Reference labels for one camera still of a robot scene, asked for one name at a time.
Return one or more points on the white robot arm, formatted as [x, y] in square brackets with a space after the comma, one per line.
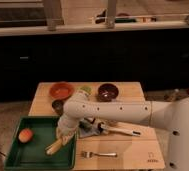
[171, 116]

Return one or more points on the green plastic tray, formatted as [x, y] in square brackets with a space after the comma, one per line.
[31, 156]

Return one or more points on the green plastic cup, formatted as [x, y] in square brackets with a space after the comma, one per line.
[86, 89]

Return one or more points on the dark purple bowl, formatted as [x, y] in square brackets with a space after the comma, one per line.
[107, 92]

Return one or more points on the orange bowl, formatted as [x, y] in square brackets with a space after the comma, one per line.
[61, 90]

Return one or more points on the grey blue cloth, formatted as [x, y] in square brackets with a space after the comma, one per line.
[88, 132]

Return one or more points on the silver fork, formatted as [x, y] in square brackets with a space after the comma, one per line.
[87, 154]

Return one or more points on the orange peach fruit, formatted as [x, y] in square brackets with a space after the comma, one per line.
[25, 135]

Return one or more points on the wooden railing shelf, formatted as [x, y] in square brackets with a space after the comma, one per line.
[79, 16]

